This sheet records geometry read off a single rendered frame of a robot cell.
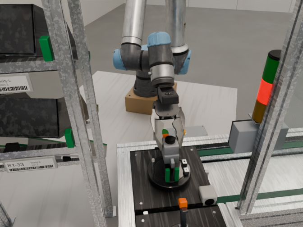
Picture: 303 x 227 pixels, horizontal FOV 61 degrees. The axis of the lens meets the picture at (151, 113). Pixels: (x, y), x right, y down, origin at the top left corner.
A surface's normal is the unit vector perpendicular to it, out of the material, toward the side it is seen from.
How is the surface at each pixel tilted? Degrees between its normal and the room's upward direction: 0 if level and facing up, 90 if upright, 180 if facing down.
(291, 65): 90
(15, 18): 65
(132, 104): 90
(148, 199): 0
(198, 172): 0
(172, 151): 88
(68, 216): 0
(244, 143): 90
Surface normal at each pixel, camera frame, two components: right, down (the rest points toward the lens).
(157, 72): -0.46, -0.07
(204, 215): -0.01, -0.82
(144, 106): -0.29, 0.55
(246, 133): 0.12, 0.57
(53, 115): -0.05, 0.18
